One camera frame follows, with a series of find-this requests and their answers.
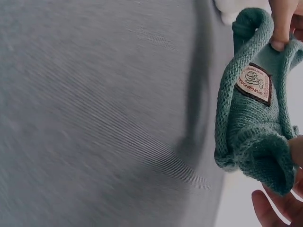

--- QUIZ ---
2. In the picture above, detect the person's left hand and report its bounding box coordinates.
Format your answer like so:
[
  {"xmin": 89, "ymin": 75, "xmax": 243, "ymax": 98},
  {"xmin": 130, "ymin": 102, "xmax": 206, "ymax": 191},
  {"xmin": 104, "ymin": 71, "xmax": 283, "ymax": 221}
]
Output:
[{"xmin": 269, "ymin": 0, "xmax": 303, "ymax": 51}]

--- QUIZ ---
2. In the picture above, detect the person's right hand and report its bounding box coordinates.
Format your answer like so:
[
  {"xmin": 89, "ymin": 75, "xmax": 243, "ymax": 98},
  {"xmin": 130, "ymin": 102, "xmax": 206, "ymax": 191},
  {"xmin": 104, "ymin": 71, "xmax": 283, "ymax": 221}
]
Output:
[{"xmin": 251, "ymin": 135, "xmax": 303, "ymax": 227}]

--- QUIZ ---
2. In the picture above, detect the white soft object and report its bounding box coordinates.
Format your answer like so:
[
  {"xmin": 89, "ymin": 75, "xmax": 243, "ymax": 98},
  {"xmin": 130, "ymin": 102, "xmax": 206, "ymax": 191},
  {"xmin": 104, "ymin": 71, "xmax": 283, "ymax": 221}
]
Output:
[{"xmin": 212, "ymin": 0, "xmax": 240, "ymax": 26}]

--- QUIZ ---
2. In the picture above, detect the green knitted sock with label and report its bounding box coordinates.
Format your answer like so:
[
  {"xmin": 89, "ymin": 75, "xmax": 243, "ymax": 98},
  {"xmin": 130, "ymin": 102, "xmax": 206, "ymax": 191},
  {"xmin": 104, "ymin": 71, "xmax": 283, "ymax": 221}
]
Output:
[{"xmin": 214, "ymin": 8, "xmax": 303, "ymax": 197}]

